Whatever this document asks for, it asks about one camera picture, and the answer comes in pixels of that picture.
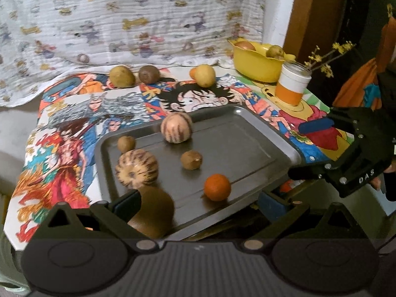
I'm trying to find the orange white jar vase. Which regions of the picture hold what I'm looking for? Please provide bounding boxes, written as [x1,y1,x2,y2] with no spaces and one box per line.
[275,62,311,106]

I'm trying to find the green mango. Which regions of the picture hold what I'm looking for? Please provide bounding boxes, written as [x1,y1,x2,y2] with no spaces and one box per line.
[109,65,136,88]

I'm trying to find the small orange tangerine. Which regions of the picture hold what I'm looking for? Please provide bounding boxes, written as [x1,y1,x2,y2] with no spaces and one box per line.
[189,68,197,80]

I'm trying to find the brown sapodilla fruit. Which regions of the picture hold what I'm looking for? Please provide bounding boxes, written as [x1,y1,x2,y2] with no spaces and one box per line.
[127,186,174,239]

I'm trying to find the green pear in bowl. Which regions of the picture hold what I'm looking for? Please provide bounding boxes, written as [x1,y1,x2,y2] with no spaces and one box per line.
[266,45,285,60]

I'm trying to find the brown kiwi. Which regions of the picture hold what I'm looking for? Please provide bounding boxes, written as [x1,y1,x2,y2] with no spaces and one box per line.
[138,65,160,84]

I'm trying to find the colourful anime print cloth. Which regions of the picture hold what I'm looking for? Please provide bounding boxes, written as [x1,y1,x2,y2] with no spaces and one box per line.
[4,68,352,251]

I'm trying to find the yellow fruit bowl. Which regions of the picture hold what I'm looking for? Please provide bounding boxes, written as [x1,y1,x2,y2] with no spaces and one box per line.
[228,38,296,83]

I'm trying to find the large striped pepino melon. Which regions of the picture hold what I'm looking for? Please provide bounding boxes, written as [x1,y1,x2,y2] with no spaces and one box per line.
[115,149,159,190]

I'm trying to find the small striped pepino melon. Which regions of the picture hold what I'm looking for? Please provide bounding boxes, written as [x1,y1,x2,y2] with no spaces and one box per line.
[160,113,193,144]

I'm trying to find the orange tangerine on tray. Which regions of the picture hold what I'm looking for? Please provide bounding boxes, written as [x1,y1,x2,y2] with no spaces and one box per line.
[203,174,232,202]

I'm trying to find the white cartoon print blanket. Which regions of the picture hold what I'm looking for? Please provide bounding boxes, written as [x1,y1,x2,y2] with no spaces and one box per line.
[1,0,265,107]

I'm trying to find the brown wooden door frame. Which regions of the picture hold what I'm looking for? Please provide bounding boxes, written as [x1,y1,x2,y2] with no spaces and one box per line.
[283,0,344,62]

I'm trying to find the yellow lemon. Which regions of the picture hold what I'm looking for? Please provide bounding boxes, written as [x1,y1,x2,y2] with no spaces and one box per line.
[194,64,216,88]

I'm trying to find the red apple in bowl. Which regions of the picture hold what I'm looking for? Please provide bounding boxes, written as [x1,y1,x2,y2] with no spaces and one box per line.
[235,40,256,51]

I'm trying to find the grey metal baking tray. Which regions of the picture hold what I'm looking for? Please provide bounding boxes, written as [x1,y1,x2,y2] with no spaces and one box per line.
[95,105,303,241]

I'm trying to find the yellow flower twigs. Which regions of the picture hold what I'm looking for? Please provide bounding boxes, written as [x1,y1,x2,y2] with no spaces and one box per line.
[303,41,356,78]

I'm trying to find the small brown fruit on tray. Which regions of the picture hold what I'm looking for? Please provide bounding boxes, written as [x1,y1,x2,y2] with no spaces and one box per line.
[181,150,203,170]

